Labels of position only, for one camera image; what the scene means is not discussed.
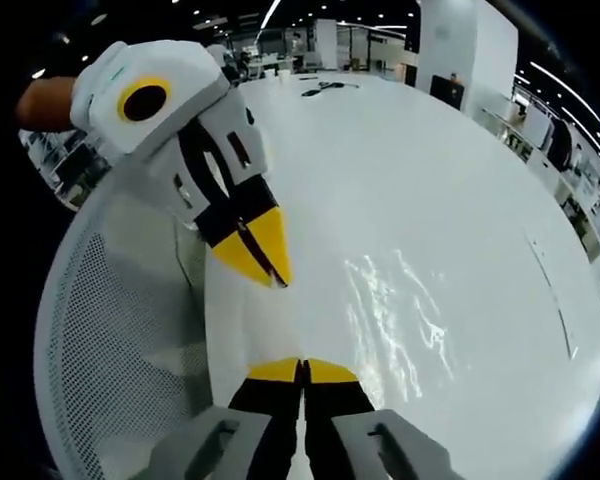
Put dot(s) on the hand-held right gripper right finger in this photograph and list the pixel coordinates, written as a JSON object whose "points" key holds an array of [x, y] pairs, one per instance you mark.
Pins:
{"points": [[335, 425]]}

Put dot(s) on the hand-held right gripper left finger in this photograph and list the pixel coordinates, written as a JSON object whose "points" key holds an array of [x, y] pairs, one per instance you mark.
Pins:
{"points": [[265, 425]]}

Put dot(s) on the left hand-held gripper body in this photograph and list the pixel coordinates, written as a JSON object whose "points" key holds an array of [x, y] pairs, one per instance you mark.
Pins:
{"points": [[180, 75]]}

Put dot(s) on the black tool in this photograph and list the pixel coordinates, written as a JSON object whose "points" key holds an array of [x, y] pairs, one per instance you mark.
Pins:
{"points": [[325, 89]]}

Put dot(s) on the white mesh chair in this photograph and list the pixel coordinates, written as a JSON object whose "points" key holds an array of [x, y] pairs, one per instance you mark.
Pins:
{"points": [[115, 310]]}

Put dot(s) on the black box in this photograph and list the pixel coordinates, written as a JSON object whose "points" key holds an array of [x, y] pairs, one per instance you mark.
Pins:
{"points": [[447, 91]]}

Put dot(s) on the wide white column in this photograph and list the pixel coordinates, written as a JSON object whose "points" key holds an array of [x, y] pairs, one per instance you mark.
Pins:
{"points": [[465, 50]]}

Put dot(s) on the white cabinet row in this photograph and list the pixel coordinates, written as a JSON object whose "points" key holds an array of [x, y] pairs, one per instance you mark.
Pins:
{"points": [[535, 135]]}

